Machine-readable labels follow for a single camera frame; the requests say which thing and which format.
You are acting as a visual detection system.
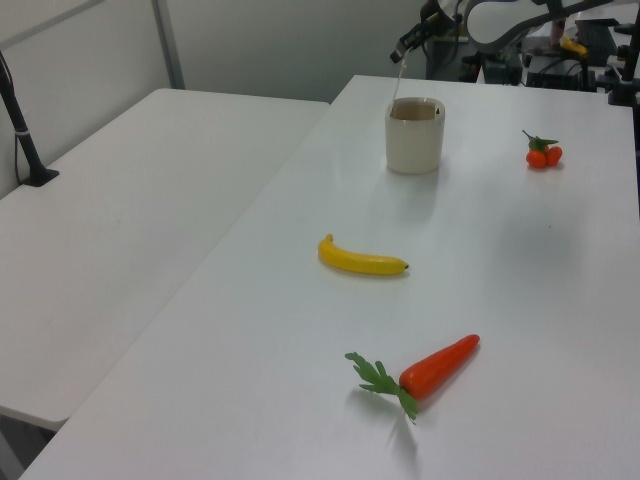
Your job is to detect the beige swing bin lid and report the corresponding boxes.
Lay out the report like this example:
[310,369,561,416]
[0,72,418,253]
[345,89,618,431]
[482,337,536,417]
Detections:
[391,58,409,114]

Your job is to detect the black clamp camera stand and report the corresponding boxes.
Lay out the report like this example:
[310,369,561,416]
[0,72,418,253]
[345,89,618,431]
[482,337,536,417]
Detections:
[606,0,640,107]

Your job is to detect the orange tangerine cluster with leaves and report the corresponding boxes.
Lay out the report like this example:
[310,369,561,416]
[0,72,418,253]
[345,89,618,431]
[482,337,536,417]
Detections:
[521,129,565,171]

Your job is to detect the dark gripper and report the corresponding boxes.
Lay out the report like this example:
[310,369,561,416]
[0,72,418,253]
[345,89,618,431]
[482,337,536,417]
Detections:
[390,0,465,64]

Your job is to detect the orange toy carrot green leaves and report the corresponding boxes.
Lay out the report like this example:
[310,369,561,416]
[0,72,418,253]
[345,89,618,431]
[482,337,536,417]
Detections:
[344,333,482,426]

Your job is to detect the grey partition frame post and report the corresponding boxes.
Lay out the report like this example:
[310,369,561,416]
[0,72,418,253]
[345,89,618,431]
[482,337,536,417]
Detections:
[151,0,186,91]

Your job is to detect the yellow black tool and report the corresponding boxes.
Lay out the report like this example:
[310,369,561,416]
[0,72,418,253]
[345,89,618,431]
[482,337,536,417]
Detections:
[559,35,589,57]

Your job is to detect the white ceramic cup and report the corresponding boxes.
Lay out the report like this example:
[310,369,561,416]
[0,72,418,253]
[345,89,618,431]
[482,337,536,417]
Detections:
[384,96,447,176]

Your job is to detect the black equipment box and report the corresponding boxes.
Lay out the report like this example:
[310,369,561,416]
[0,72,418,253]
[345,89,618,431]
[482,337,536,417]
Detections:
[519,49,609,94]

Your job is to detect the yellow toy banana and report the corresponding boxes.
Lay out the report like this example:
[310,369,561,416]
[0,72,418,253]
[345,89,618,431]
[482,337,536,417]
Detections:
[317,233,411,277]

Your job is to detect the black pole camera stand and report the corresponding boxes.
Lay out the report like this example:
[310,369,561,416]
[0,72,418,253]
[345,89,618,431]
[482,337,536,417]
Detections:
[0,49,60,188]

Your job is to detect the white side table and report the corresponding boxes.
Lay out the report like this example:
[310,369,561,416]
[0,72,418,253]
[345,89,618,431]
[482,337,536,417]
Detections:
[0,88,331,431]

